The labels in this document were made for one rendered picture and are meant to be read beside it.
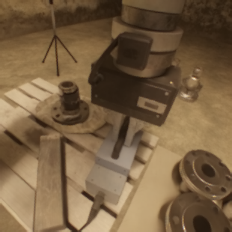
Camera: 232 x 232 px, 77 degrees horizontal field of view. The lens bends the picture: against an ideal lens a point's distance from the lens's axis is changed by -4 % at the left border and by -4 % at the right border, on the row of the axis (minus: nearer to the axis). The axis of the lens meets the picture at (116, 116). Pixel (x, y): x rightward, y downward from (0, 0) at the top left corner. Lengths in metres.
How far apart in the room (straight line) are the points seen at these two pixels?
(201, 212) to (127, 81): 0.62
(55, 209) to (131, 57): 0.61
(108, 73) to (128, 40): 0.12
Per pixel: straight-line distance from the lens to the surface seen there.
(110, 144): 0.62
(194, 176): 0.86
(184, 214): 0.75
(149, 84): 0.37
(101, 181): 0.60
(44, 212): 0.72
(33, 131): 1.07
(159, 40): 0.33
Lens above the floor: 0.91
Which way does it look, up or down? 43 degrees down
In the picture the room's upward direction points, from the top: 9 degrees clockwise
